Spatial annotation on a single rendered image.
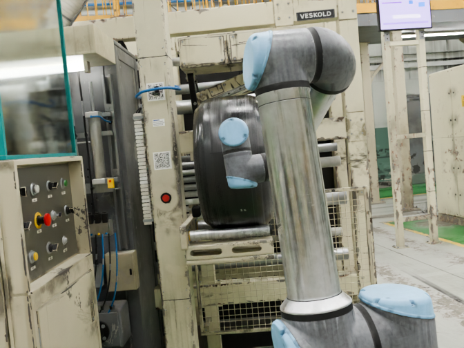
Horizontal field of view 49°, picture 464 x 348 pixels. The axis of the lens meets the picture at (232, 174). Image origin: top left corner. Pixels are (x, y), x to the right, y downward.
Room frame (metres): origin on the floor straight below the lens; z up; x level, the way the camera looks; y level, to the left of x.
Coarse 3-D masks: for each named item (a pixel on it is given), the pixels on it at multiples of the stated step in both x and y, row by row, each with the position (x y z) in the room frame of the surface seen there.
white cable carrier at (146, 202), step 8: (136, 120) 2.16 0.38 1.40; (136, 128) 2.15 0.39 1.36; (136, 136) 2.15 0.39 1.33; (144, 136) 2.19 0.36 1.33; (144, 144) 2.16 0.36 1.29; (144, 152) 2.15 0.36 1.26; (144, 160) 2.15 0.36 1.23; (144, 168) 2.15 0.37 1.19; (144, 176) 2.15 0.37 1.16; (144, 184) 2.15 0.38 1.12; (144, 192) 2.15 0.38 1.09; (144, 200) 2.15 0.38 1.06; (144, 208) 2.15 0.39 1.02; (152, 208) 2.19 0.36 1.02; (144, 216) 2.15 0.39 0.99; (152, 216) 2.19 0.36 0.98; (144, 224) 2.15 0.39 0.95
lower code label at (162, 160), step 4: (156, 152) 2.13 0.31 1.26; (160, 152) 2.13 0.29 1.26; (164, 152) 2.13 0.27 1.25; (168, 152) 2.13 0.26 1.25; (156, 156) 2.13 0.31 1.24; (160, 156) 2.13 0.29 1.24; (164, 156) 2.13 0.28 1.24; (168, 156) 2.13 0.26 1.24; (156, 160) 2.13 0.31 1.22; (160, 160) 2.13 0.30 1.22; (164, 160) 2.13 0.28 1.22; (168, 160) 2.13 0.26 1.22; (156, 164) 2.13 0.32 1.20; (160, 164) 2.13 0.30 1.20; (164, 164) 2.13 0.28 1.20; (168, 164) 2.13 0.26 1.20; (156, 168) 2.13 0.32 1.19; (160, 168) 2.13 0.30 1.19; (164, 168) 2.13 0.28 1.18; (168, 168) 2.13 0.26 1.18
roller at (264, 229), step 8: (264, 224) 2.05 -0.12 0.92; (192, 232) 2.06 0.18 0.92; (200, 232) 2.05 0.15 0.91; (208, 232) 2.05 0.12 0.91; (216, 232) 2.05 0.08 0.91; (224, 232) 2.05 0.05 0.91; (232, 232) 2.04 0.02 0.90; (240, 232) 2.04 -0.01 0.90; (248, 232) 2.04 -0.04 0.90; (256, 232) 2.04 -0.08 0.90; (264, 232) 2.04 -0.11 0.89; (192, 240) 2.06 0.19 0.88
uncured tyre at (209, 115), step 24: (240, 96) 2.12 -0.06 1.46; (216, 120) 1.98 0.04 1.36; (216, 144) 1.93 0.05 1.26; (216, 168) 1.92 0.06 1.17; (216, 192) 1.93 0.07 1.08; (240, 192) 1.93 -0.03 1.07; (264, 192) 1.95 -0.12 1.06; (216, 216) 2.00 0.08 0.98; (240, 216) 2.00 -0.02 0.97; (264, 216) 2.02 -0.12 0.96
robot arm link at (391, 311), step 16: (368, 288) 1.09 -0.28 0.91; (384, 288) 1.09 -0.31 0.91; (400, 288) 1.08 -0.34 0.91; (416, 288) 1.08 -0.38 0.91; (368, 304) 1.03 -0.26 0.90; (384, 304) 1.00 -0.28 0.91; (400, 304) 0.99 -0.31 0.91; (416, 304) 0.99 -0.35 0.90; (432, 304) 1.04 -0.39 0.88; (368, 320) 1.00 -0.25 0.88; (384, 320) 1.00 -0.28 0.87; (400, 320) 0.99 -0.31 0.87; (416, 320) 0.99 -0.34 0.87; (432, 320) 1.01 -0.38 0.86; (384, 336) 0.98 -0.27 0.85; (400, 336) 0.99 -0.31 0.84; (416, 336) 0.99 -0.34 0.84; (432, 336) 1.01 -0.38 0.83
